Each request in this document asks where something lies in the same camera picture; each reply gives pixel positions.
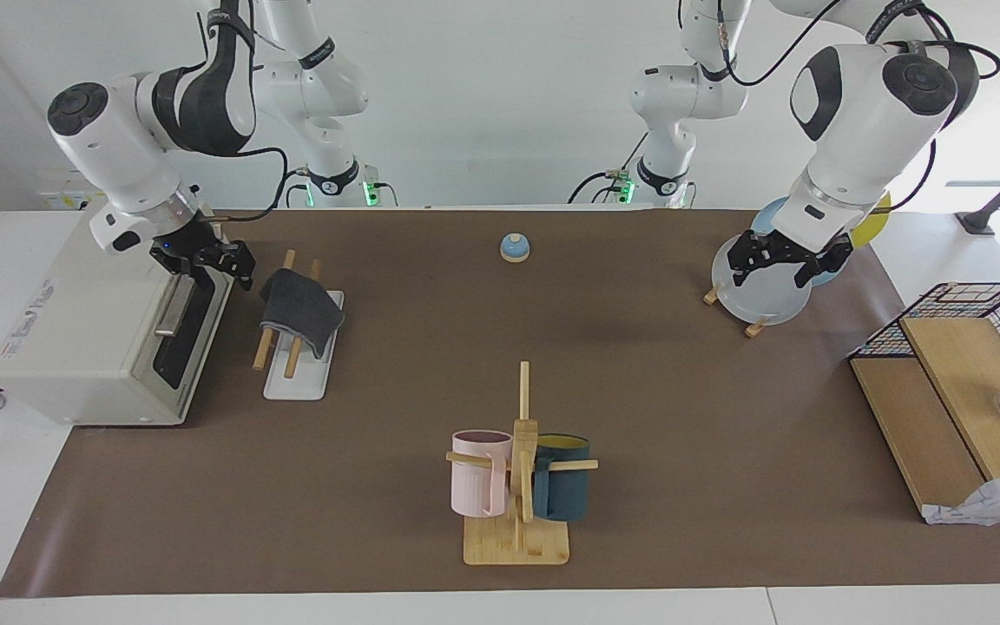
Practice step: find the wooden mug tree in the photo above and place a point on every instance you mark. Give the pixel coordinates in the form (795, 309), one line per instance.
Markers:
(517, 542)

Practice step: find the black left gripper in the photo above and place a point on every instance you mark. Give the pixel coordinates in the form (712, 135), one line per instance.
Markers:
(791, 250)

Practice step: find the grey plate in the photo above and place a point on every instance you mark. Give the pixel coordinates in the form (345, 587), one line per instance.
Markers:
(765, 299)

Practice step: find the light blue plate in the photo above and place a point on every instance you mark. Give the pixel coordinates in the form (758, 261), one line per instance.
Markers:
(769, 221)

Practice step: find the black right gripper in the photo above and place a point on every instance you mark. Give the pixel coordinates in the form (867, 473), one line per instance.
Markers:
(205, 252)

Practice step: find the wooden two-tier shelf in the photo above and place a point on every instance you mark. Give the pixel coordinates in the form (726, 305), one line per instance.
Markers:
(917, 425)

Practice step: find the white power strip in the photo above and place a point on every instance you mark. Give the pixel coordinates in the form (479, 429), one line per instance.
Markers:
(66, 200)

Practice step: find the brown table mat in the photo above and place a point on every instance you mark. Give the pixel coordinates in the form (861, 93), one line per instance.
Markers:
(465, 347)

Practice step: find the dark teal mug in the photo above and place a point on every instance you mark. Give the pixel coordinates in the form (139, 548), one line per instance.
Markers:
(565, 490)

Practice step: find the wooden plate rack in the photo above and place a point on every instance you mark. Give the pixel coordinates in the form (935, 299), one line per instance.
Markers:
(756, 328)

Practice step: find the beige toaster oven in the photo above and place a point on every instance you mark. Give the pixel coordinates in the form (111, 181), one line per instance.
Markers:
(92, 347)

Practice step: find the pink mug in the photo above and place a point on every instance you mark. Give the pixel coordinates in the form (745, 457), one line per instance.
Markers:
(476, 482)

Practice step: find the purple grey towel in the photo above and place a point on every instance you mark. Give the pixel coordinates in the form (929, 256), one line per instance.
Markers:
(300, 308)

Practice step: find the blue call bell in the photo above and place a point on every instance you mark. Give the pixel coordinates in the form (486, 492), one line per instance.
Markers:
(515, 250)

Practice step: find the yellow plate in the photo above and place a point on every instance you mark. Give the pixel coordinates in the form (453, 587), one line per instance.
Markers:
(873, 227)

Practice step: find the white towel rack wooden bars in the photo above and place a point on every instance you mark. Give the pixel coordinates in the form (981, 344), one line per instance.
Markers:
(296, 386)

